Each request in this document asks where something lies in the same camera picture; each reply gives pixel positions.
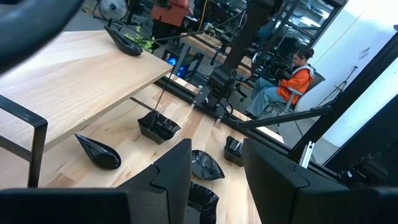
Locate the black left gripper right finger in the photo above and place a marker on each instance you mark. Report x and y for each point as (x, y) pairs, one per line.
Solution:
(273, 196)

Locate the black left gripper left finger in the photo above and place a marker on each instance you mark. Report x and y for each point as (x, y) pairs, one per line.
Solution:
(168, 193)

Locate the black leaf-shaped mini plate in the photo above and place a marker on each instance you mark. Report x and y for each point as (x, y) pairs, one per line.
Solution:
(206, 166)

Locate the black teardrop mini plate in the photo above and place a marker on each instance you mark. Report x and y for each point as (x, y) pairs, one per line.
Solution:
(99, 154)
(126, 45)

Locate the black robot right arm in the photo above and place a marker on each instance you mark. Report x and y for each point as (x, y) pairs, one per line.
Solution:
(245, 34)

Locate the black square mini plate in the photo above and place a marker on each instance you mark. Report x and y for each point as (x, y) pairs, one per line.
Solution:
(158, 127)
(203, 199)
(233, 151)

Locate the person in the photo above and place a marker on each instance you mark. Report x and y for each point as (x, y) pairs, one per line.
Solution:
(295, 84)
(171, 14)

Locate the grey office chair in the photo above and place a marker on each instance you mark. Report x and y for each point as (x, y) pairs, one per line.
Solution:
(317, 81)

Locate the blue-lit computer case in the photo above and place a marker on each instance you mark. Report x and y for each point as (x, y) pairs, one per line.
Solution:
(171, 60)

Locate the small wooden shelf black legs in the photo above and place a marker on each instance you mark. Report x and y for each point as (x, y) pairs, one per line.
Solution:
(77, 77)

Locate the wooden work table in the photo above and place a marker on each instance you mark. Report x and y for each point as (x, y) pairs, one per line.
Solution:
(202, 39)

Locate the black floor fan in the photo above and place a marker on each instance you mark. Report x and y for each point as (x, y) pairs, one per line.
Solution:
(112, 7)

